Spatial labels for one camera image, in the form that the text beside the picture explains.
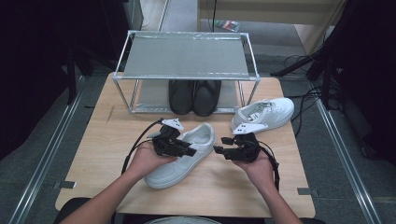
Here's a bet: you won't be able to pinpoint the person's left hand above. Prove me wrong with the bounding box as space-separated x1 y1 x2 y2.
125 145 178 185

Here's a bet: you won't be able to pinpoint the metal shoe rack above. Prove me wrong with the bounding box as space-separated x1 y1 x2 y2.
112 29 262 115

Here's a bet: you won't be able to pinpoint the black stand leg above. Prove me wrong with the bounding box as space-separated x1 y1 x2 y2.
270 54 318 77

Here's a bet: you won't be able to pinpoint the light wooden cabinet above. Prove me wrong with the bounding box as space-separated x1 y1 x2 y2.
196 0 347 56

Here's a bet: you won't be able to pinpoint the person's grey clothing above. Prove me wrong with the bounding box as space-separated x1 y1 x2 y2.
144 216 222 224

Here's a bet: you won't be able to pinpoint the black hanging cable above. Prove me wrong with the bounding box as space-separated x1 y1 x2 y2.
212 0 218 32

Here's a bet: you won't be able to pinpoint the person's right hand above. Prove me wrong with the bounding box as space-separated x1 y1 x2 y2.
232 150 277 194

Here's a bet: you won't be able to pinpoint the person's dark trouser leg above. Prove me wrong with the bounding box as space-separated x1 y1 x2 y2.
52 197 92 224
295 217 326 224

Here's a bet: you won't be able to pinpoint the left hand-held gripper cable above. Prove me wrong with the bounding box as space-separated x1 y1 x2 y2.
110 118 164 224

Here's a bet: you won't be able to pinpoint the black curtain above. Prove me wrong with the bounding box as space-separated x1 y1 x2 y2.
0 0 132 160
311 0 396 166

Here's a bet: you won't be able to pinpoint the white sneaker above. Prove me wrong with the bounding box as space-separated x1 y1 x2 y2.
230 97 295 133
143 121 217 189

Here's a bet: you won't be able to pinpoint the metal floor rail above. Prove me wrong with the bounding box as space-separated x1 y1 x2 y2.
7 74 87 224
311 90 382 224

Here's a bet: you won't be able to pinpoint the right hand-held gripper cable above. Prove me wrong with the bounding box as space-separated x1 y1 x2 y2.
257 140 281 192

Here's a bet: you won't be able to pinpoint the hand-held gripper cable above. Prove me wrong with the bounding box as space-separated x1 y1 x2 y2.
257 140 281 192
110 118 164 224

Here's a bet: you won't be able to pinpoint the grey floor bracket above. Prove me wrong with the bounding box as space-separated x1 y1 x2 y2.
51 180 78 189
297 187 320 198

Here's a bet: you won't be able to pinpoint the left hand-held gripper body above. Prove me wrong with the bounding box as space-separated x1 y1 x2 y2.
150 118 185 158

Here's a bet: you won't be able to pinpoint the black floor cables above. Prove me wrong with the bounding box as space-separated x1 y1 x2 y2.
281 54 325 138

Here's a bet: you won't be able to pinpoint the black slipper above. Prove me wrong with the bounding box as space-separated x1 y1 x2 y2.
168 79 196 116
192 79 222 118

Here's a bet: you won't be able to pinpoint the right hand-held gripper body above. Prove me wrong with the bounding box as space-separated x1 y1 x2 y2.
232 122 269 163

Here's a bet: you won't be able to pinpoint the colourful packet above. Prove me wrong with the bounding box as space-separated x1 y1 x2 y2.
214 19 241 33

